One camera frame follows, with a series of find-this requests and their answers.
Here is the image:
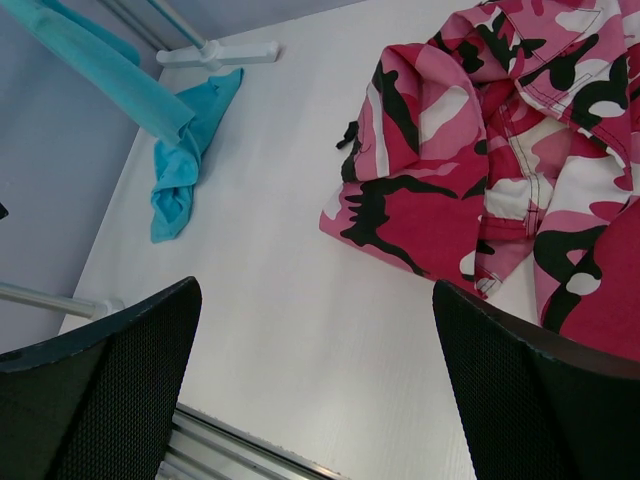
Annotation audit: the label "aluminium frame rail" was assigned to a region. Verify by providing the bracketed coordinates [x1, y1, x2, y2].
[156, 404, 344, 480]

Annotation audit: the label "turquoise t-shirt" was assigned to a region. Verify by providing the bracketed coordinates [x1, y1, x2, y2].
[6, 0, 246, 245]

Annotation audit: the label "white clothes rack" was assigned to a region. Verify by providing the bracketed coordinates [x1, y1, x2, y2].
[0, 0, 279, 320]

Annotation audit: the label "pink camouflage trousers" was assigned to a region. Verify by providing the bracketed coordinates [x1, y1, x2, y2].
[319, 1, 639, 360]

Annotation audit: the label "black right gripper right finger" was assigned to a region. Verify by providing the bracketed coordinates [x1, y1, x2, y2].
[433, 281, 639, 479]

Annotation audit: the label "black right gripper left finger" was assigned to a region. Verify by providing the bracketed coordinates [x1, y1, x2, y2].
[1, 277, 202, 479]

